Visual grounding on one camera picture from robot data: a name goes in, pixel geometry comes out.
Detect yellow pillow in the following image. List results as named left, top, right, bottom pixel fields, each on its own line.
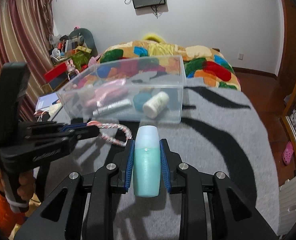
left=142, top=32, right=164, bottom=43

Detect teal lotion bottle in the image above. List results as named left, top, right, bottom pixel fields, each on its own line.
left=133, top=126, right=161, bottom=197

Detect striped red beige curtain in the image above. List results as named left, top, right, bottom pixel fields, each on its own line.
left=0, top=0, right=55, bottom=123

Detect teal round container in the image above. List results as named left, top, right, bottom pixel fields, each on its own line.
left=133, top=92, right=153, bottom=112

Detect red flat box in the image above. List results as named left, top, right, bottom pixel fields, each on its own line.
left=44, top=61, right=71, bottom=83

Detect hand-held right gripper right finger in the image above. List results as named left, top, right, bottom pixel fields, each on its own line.
left=159, top=138, right=279, bottom=240

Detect black monitor cables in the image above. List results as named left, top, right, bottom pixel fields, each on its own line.
left=150, top=4, right=164, bottom=18

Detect pink slipper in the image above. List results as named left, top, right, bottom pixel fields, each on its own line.
left=282, top=141, right=294, bottom=165

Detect clear plastic storage box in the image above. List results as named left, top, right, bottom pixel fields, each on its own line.
left=57, top=55, right=187, bottom=125

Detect clear plastic bag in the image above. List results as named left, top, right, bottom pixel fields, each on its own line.
left=49, top=34, right=62, bottom=46

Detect white radiator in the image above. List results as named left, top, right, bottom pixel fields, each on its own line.
left=279, top=170, right=296, bottom=235

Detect person's left hand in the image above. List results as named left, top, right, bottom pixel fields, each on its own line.
left=18, top=173, right=37, bottom=203

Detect white round bottle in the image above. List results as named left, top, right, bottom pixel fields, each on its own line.
left=142, top=91, right=169, bottom=119

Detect silver tube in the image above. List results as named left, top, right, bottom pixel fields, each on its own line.
left=92, top=99, right=132, bottom=117

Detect beige tassel curtain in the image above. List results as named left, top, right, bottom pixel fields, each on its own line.
left=37, top=0, right=56, bottom=38

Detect colourful patchwork blanket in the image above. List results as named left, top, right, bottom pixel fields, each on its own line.
left=98, top=41, right=241, bottom=90

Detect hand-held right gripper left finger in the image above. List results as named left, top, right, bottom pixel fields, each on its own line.
left=14, top=139, right=136, bottom=240

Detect pink bunny toy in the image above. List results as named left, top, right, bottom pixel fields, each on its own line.
left=67, top=60, right=80, bottom=77

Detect blue notebook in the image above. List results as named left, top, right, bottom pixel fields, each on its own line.
left=36, top=94, right=60, bottom=112

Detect green box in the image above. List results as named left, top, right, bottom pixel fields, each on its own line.
left=72, top=51, right=91, bottom=67

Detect pink tube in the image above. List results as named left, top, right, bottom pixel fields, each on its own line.
left=87, top=79, right=128, bottom=108

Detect pink white braided rope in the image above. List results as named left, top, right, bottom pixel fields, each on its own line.
left=87, top=120, right=133, bottom=147

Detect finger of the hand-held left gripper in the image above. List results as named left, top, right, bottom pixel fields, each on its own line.
left=62, top=126, right=100, bottom=147
left=26, top=121, right=88, bottom=133

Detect grey black striped blanket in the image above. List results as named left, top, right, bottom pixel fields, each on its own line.
left=33, top=79, right=279, bottom=240

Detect wooden framed wardrobe door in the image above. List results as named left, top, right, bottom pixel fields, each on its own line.
left=278, top=0, right=296, bottom=170

